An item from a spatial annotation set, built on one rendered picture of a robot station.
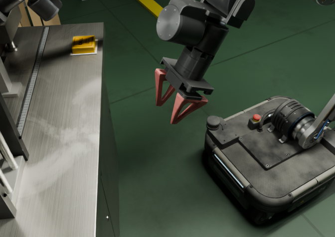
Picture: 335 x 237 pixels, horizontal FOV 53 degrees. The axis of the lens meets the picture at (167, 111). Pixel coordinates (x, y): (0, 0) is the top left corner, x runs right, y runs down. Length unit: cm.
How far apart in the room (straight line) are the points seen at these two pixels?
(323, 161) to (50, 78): 128
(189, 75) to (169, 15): 12
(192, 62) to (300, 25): 267
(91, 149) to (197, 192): 106
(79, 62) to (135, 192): 91
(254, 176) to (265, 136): 24
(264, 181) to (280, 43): 158
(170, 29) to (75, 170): 40
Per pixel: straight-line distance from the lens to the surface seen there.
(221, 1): 58
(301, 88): 252
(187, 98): 60
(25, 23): 305
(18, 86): 103
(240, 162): 164
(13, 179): 79
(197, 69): 61
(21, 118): 94
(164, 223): 171
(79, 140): 84
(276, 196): 157
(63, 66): 108
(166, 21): 56
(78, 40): 114
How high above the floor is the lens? 152
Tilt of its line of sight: 44 degrees down
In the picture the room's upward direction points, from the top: straight up
